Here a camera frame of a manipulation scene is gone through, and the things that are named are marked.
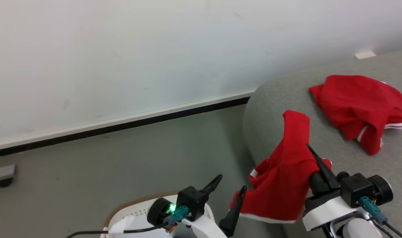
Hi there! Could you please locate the red shirt white striped trim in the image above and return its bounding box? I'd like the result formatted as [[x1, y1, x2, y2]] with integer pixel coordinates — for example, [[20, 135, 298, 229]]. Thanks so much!
[[309, 74, 402, 156]]

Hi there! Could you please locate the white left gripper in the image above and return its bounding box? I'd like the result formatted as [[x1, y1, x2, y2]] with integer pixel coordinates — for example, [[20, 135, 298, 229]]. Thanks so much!
[[183, 174, 248, 238]]

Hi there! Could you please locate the small white block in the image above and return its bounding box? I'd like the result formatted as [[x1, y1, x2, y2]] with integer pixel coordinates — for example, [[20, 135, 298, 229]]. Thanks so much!
[[355, 51, 377, 60]]

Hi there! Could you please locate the grey metal frame post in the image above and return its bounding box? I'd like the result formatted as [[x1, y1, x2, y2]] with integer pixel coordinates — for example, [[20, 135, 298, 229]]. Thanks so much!
[[0, 164, 16, 183]]

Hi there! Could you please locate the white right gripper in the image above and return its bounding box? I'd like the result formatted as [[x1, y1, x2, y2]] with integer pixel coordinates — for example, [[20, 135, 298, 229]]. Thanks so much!
[[302, 144, 370, 232]]

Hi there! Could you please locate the white plastic laundry basket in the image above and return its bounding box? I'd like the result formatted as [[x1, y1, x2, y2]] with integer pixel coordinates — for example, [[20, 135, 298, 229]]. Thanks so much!
[[101, 191, 216, 238]]

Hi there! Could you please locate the grey fabric sofa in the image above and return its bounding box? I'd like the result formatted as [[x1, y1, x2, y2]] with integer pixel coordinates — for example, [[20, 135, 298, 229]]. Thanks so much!
[[243, 49, 402, 238]]

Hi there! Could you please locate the red garment white hem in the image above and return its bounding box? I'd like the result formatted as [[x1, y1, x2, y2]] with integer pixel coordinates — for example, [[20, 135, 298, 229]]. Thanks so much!
[[229, 110, 332, 224]]

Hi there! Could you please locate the white and black baseboard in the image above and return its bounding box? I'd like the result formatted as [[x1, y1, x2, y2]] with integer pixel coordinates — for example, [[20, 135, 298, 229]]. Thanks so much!
[[0, 88, 256, 159]]

